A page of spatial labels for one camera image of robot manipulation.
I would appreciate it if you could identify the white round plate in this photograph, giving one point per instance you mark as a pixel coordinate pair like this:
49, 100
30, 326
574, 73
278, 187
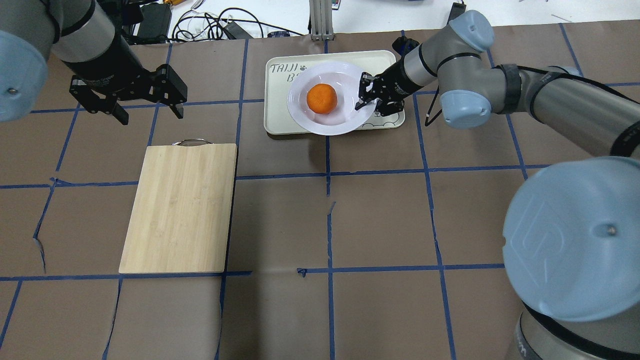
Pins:
344, 77

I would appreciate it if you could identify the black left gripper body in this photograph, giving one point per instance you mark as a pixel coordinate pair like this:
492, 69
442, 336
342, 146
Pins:
109, 78

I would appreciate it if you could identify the black power adapter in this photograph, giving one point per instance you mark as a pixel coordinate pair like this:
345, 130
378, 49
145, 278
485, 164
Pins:
154, 27

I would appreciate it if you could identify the cream bear tray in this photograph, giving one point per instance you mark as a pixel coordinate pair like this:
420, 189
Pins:
288, 79

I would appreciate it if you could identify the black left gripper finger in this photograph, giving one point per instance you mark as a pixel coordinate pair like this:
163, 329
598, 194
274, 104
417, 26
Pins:
178, 110
119, 114

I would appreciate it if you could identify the orange fruit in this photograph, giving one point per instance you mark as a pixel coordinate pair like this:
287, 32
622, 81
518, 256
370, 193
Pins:
322, 98

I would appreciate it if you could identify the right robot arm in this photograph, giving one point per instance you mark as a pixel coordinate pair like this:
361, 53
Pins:
570, 240

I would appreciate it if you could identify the brown paper table cover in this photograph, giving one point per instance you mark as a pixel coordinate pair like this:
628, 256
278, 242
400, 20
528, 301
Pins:
332, 251

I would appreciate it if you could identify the wooden cutting board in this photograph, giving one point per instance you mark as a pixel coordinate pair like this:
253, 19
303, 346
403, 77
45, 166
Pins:
180, 219

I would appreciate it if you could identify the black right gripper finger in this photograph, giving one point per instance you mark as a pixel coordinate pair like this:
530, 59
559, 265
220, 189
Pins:
385, 108
364, 91

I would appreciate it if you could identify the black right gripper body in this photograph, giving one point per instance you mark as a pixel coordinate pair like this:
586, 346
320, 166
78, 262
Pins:
395, 80

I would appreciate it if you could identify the aluminium frame post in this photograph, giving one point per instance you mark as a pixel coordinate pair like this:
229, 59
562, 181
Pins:
321, 20

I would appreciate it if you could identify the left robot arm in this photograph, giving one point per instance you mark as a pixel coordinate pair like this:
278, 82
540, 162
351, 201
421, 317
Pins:
82, 36

